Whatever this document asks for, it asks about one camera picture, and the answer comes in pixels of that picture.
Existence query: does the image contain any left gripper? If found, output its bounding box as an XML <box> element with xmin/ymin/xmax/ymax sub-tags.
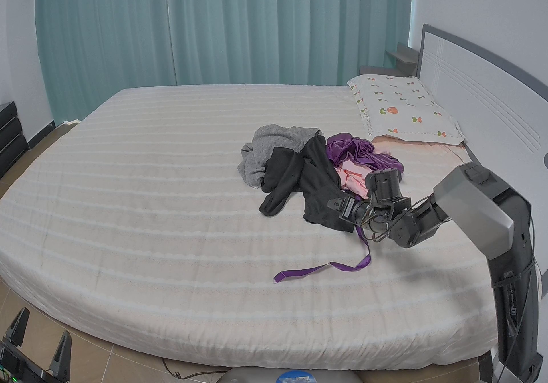
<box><xmin>0</xmin><ymin>308</ymin><xmax>72</xmax><ymax>383</ymax></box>

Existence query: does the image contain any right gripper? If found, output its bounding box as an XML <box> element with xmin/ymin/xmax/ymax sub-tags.
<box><xmin>327</xmin><ymin>196</ymin><xmax>388</xmax><ymax>233</ymax></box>

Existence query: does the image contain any black T-shirt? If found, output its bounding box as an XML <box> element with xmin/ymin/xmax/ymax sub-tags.
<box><xmin>258</xmin><ymin>135</ymin><xmax>364</xmax><ymax>233</ymax></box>

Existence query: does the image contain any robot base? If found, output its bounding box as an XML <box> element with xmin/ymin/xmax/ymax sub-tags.
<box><xmin>216</xmin><ymin>366</ymin><xmax>356</xmax><ymax>383</ymax></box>

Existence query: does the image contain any bed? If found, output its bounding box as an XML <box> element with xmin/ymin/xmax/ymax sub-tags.
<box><xmin>0</xmin><ymin>24</ymin><xmax>548</xmax><ymax>373</ymax></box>

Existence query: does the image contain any pink garment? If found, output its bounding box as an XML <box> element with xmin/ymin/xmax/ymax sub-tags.
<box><xmin>334</xmin><ymin>159</ymin><xmax>396</xmax><ymax>198</ymax></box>

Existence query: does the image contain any purple garment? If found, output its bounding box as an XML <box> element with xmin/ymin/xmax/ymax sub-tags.
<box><xmin>274</xmin><ymin>132</ymin><xmax>405</xmax><ymax>283</ymax></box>

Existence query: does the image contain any grey garment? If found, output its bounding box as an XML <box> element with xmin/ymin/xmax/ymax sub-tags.
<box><xmin>237</xmin><ymin>125</ymin><xmax>324</xmax><ymax>190</ymax></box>

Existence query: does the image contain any white printed pillow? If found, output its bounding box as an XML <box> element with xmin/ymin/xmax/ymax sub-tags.
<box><xmin>347</xmin><ymin>74</ymin><xmax>465</xmax><ymax>146</ymax></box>

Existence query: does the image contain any grey bedside table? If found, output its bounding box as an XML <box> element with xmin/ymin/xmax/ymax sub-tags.
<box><xmin>359</xmin><ymin>42</ymin><xmax>420</xmax><ymax>77</ymax></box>

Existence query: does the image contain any blue-green curtain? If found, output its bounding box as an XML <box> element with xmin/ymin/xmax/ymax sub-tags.
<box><xmin>36</xmin><ymin>0</ymin><xmax>176</xmax><ymax>125</ymax></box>
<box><xmin>167</xmin><ymin>0</ymin><xmax>414</xmax><ymax>87</ymax></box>

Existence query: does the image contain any black chest of drawers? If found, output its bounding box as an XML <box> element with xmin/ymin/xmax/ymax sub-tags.
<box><xmin>0</xmin><ymin>102</ymin><xmax>30</xmax><ymax>179</ymax></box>

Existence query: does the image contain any black cable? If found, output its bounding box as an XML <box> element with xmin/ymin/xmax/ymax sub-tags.
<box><xmin>161</xmin><ymin>357</ymin><xmax>225</xmax><ymax>378</ymax></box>

